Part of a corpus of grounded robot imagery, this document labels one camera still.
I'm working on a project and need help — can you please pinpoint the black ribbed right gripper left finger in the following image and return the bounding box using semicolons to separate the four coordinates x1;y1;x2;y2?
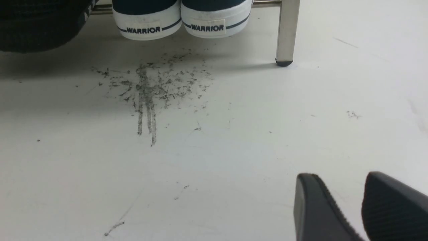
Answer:
294;173;363;241

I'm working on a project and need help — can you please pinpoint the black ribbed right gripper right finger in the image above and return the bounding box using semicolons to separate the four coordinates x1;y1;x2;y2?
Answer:
361;171;428;241

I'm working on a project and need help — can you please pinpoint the black knit sneaker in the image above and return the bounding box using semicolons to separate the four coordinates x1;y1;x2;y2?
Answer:
0;0;97;53

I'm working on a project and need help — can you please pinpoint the stainless steel shoe rack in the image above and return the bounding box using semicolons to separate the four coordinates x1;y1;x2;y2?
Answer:
93;0;300;67

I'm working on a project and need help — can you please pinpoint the navy canvas shoe right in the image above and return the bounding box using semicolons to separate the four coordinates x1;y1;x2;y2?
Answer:
181;0;254;38

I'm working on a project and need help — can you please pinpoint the navy canvas shoe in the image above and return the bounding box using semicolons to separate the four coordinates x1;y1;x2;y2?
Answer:
181;0;254;38
112;0;182;41

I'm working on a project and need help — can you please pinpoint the navy canvas shoe left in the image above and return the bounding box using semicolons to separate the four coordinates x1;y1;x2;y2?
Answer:
112;0;182;41

